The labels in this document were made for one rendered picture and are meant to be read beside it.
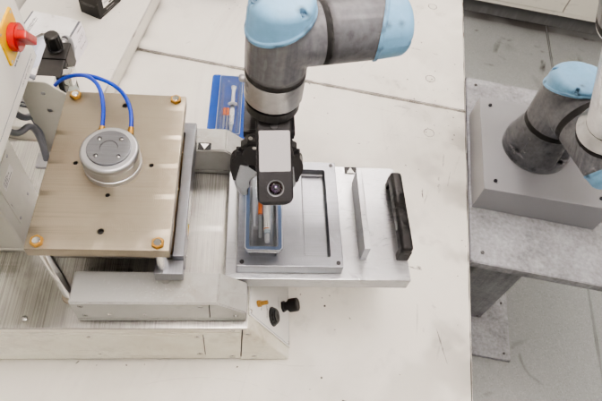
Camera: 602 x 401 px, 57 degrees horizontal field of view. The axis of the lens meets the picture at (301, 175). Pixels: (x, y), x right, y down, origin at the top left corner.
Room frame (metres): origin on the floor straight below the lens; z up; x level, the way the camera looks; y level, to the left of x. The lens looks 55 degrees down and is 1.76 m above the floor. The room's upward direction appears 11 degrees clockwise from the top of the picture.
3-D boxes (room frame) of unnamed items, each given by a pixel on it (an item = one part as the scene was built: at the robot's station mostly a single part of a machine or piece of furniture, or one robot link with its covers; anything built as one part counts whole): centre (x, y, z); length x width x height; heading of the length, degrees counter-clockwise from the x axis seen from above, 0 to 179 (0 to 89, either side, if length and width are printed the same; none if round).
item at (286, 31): (0.48, 0.05, 1.34); 0.09 x 0.08 x 0.11; 113
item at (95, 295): (0.30, 0.17, 0.97); 0.25 x 0.05 x 0.07; 101
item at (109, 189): (0.44, 0.30, 1.08); 0.31 x 0.24 x 0.13; 11
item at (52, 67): (0.62, 0.43, 1.05); 0.15 x 0.05 x 0.15; 11
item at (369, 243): (0.48, -0.04, 0.97); 0.30 x 0.22 x 0.08; 101
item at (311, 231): (0.47, 0.01, 0.98); 0.20 x 0.17 x 0.03; 11
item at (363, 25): (0.54, -0.03, 1.34); 0.11 x 0.11 x 0.08; 23
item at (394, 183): (0.50, -0.17, 0.99); 0.15 x 0.02 x 0.04; 11
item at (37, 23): (0.84, 0.63, 0.83); 0.23 x 0.12 x 0.07; 0
